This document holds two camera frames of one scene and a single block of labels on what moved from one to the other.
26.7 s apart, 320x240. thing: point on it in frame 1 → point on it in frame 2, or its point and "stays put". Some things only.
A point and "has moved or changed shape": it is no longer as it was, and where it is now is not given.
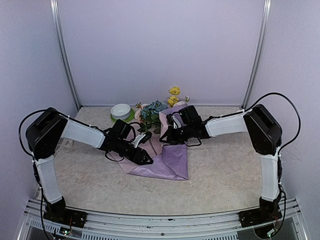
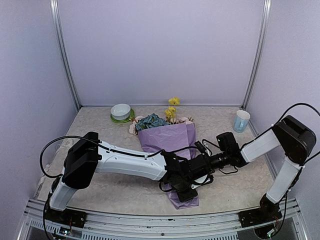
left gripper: x=140 y=160 → x=183 y=198
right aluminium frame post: x=258 y=54 stays put
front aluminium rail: x=227 y=226 stays put
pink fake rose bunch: x=137 y=114 → x=132 y=129
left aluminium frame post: x=53 y=4 stays put
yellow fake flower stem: x=174 y=91 → x=171 y=112
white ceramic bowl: x=120 y=111 stays put
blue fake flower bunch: x=150 y=116 has moved or changed shape
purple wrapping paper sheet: x=170 y=161 has moved or changed shape
